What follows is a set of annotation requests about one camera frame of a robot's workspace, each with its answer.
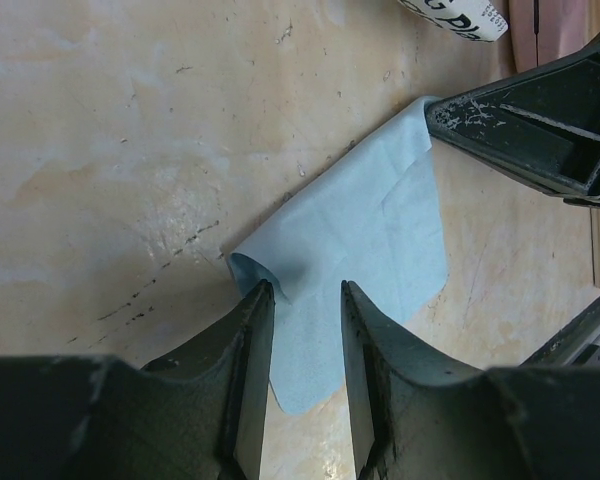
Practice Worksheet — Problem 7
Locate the pink glasses case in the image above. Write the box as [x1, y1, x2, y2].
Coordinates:
[508, 0, 600, 73]

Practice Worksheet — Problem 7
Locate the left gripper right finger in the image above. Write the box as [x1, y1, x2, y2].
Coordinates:
[341, 281, 490, 479]

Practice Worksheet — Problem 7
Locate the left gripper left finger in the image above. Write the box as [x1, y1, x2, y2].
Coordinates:
[142, 281, 275, 479]

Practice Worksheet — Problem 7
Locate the newspaper print glasses case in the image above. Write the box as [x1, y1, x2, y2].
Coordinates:
[399, 0, 509, 43]

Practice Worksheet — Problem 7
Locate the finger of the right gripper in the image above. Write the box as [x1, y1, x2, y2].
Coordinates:
[425, 44, 600, 206]

